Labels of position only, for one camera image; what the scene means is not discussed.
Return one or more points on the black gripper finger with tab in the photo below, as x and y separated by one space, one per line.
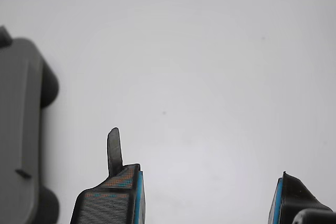
110 205

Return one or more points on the grey frame holder plate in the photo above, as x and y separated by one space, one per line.
15 103

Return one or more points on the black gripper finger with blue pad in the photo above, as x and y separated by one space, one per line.
291 197

